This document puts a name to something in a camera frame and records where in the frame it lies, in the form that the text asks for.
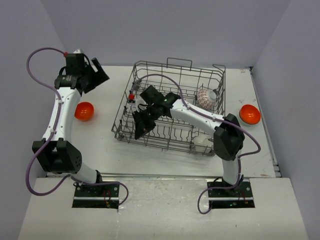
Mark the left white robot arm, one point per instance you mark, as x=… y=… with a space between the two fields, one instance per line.
x=55 y=152

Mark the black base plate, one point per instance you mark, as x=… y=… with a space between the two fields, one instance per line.
x=243 y=190
x=106 y=192

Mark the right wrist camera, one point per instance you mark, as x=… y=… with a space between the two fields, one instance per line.
x=145 y=99

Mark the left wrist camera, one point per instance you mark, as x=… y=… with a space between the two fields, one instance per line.
x=75 y=62

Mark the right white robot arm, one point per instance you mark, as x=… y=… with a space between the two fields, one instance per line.
x=224 y=130

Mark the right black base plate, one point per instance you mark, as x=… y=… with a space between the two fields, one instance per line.
x=243 y=190

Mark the red patterned white bowl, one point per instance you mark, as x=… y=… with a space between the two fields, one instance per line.
x=206 y=98

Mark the small white bowl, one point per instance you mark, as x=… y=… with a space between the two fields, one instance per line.
x=202 y=144

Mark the small orange bowl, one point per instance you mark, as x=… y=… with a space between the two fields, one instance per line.
x=250 y=114

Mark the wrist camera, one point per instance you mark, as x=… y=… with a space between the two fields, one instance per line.
x=75 y=62
x=145 y=99

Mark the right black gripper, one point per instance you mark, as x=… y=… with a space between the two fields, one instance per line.
x=142 y=126

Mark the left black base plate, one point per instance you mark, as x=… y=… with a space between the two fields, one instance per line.
x=106 y=192

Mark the large orange bowl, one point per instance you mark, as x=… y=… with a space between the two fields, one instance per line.
x=84 y=111

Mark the grey wire dish rack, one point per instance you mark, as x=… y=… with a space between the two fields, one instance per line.
x=178 y=76

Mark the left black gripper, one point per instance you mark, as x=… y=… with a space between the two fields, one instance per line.
x=99 y=76

